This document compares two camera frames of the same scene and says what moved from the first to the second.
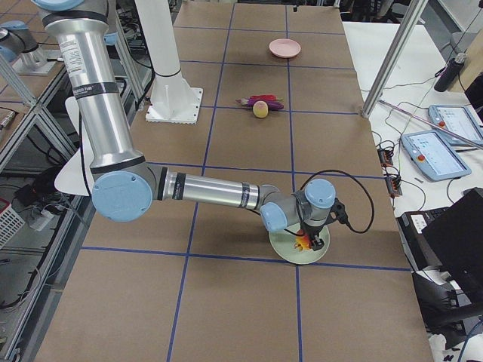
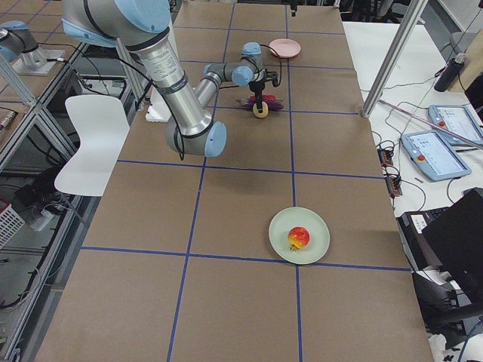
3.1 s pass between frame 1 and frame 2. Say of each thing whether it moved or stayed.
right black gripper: moved
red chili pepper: stayed
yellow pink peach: stayed
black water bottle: stayed
